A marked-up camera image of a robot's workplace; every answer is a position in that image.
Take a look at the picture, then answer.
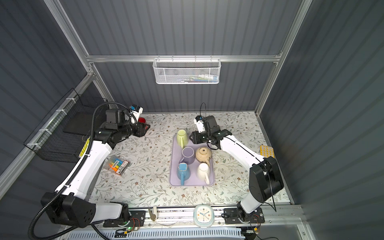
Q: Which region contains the light green mug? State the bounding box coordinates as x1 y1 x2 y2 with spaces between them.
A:
177 130 189 149

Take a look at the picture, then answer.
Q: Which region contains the yellow marker in basket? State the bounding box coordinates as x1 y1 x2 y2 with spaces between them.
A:
79 138 90 158

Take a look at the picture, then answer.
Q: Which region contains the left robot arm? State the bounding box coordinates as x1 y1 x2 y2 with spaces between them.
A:
28 104 150 240

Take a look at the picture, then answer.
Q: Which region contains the white wire basket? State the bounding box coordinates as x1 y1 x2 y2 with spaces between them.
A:
153 59 222 85

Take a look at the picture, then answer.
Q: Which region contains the beige ceramic teapot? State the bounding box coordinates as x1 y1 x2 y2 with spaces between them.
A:
195 147 212 166

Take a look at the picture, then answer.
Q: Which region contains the purple mug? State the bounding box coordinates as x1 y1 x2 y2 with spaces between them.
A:
179 147 195 165

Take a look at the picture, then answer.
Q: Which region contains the black wire basket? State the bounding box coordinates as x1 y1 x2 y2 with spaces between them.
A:
24 89 108 163

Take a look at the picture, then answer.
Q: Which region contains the colourful marker pack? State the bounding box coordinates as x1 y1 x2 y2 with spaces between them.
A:
105 156 131 176

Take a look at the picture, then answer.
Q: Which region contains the white mug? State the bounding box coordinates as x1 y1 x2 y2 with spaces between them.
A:
197 163 211 185

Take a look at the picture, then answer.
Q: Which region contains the blue mug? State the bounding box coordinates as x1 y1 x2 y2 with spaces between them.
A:
177 163 191 186

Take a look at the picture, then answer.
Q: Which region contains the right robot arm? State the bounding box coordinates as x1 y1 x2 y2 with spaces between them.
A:
189 115 284 222

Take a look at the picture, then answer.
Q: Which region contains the lavender plastic tray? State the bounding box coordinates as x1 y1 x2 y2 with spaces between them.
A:
170 134 215 187

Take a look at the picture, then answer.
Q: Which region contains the mint alarm clock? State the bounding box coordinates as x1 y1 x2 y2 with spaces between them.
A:
193 205 215 228

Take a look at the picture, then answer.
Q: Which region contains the yellow calculator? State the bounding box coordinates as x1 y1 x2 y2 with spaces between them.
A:
260 145 275 158

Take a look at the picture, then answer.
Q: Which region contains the red mug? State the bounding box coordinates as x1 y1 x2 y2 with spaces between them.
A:
139 117 146 124

